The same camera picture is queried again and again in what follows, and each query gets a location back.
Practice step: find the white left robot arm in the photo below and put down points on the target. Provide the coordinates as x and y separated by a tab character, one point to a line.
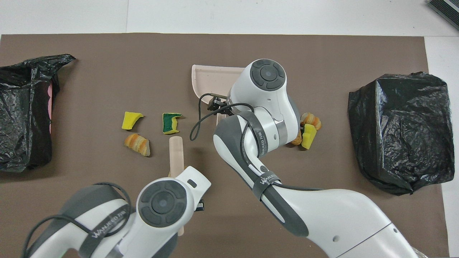
161	204

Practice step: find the pink plastic bin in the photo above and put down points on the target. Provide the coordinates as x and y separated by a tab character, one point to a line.
50	104

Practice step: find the dark grey ribbed object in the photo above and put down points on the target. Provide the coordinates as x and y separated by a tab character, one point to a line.
446	9

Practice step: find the black plastic trash bag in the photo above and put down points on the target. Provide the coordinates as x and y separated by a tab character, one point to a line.
394	125
21	96

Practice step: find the beige hand brush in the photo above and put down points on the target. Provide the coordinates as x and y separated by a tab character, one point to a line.
176	154

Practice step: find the brown bread roll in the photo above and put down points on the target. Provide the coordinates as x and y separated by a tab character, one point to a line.
297	139

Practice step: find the yellow sponge wedge green base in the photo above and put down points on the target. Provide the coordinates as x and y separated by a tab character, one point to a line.
309	138

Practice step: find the green and yellow sponge piece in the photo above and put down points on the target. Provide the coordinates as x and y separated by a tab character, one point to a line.
168	123

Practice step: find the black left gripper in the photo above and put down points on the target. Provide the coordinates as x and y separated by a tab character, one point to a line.
200	204

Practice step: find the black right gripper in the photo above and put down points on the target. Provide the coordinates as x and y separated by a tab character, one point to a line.
217	102

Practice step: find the beige plastic dustpan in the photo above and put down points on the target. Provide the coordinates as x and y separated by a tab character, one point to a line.
208	79

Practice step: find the brown table mat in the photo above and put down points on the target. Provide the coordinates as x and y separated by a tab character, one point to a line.
107	53

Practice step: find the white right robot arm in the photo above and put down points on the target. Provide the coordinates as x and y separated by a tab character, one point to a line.
322	215

